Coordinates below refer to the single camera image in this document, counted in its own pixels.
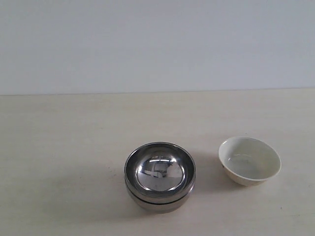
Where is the dimpled stainless steel bowl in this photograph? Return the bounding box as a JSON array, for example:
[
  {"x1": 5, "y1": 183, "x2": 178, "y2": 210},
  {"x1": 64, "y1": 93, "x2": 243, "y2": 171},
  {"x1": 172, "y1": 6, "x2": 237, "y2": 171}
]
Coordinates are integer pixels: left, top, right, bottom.
[{"x1": 124, "y1": 142, "x2": 196, "y2": 204}]

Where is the plain stainless steel bowl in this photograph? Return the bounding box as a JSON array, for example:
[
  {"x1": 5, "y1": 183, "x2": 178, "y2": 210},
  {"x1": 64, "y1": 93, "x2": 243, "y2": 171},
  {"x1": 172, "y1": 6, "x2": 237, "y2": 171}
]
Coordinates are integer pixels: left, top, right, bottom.
[{"x1": 126, "y1": 185, "x2": 195, "y2": 214}]

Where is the cream ceramic bowl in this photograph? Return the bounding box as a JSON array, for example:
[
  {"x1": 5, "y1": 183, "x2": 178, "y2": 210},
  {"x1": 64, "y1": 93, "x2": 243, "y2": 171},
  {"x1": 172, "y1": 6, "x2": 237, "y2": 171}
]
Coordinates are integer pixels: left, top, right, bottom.
[{"x1": 218, "y1": 136, "x2": 282, "y2": 187}]

